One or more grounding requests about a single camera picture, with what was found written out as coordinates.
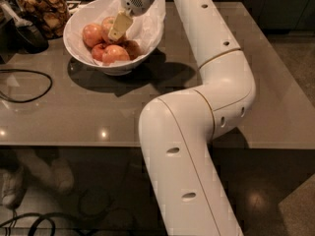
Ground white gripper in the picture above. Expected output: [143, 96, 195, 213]
[108, 0, 154, 41]

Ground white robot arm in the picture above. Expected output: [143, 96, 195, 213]
[110, 0, 256, 236]

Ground white ceramic bowl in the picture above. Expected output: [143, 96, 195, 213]
[62, 0, 166, 77]

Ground small lower-left red apple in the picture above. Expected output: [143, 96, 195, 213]
[91, 43, 107, 61]

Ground white paper liner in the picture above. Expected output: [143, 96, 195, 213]
[93, 0, 167, 67]

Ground glass jar of dried chips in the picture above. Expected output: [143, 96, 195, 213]
[17, 0, 70, 39]

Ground white sneaker right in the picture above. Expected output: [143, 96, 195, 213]
[51, 158, 74, 194]

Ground white sneaker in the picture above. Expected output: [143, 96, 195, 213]
[51, 158, 74, 194]
[1, 167, 25, 209]

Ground white sneaker left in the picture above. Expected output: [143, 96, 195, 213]
[1, 167, 25, 209]

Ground black scoop with handle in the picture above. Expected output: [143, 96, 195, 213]
[0, 0, 49, 54]

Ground black cable on table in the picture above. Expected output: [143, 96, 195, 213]
[0, 69, 54, 104]

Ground black cables on floor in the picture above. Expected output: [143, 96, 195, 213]
[0, 187, 136, 236]

